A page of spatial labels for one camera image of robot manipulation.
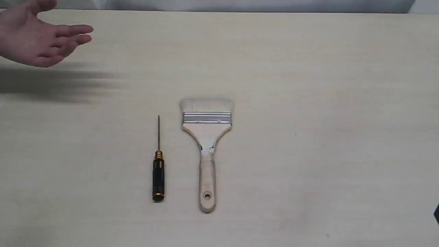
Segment wide wooden paint brush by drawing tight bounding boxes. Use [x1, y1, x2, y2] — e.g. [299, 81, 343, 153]
[180, 98, 234, 214]

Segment black gold-trimmed screwdriver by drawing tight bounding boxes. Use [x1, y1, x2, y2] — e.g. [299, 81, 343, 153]
[152, 115, 166, 203]

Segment open human hand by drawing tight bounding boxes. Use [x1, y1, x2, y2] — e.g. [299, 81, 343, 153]
[0, 0, 94, 68]

